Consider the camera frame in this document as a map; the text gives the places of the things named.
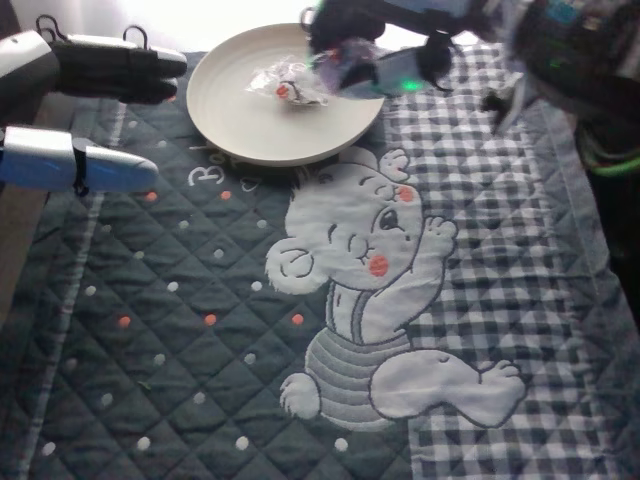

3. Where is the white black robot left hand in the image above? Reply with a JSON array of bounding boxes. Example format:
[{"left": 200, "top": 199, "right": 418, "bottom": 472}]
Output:
[{"left": 0, "top": 14, "right": 189, "bottom": 197}]

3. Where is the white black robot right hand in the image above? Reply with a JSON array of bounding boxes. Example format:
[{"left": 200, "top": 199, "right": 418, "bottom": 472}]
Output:
[{"left": 299, "top": 0, "right": 521, "bottom": 97}]

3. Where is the purple candy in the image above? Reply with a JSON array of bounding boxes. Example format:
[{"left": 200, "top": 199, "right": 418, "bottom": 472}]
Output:
[{"left": 308, "top": 38, "right": 384, "bottom": 97}]

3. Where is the dark candy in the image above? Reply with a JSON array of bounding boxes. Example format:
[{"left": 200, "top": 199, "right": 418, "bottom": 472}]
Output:
[{"left": 247, "top": 57, "right": 331, "bottom": 107}]

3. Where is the round white plate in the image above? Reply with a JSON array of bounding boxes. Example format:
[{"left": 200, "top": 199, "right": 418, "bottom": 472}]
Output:
[{"left": 185, "top": 22, "right": 386, "bottom": 168}]

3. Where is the grey quilt with bear print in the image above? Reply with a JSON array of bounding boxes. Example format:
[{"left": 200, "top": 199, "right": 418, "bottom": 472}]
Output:
[{"left": 0, "top": 42, "right": 640, "bottom": 480}]

